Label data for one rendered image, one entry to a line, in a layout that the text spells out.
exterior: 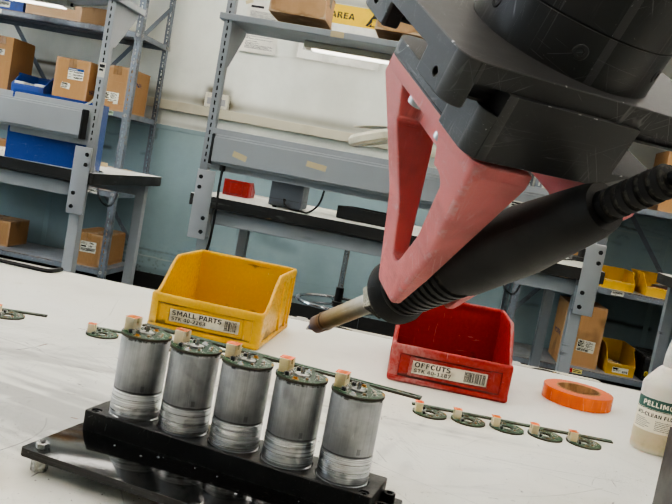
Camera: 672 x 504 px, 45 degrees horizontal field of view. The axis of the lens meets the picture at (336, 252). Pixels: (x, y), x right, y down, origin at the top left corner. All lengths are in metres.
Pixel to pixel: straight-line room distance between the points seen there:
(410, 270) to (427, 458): 0.25
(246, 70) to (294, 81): 0.30
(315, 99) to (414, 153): 4.59
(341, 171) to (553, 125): 2.45
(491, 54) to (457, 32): 0.01
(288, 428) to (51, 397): 0.17
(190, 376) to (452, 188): 0.20
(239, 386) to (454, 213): 0.18
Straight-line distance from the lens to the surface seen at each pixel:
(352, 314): 0.33
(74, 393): 0.51
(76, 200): 2.94
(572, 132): 0.23
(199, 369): 0.39
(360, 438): 0.37
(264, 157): 2.70
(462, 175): 0.22
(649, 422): 0.64
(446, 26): 0.22
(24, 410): 0.48
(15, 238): 5.14
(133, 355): 0.41
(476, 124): 0.21
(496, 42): 0.23
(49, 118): 2.96
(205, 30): 5.06
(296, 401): 0.37
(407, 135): 0.27
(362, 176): 2.65
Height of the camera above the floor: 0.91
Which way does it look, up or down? 6 degrees down
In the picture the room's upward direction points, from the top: 11 degrees clockwise
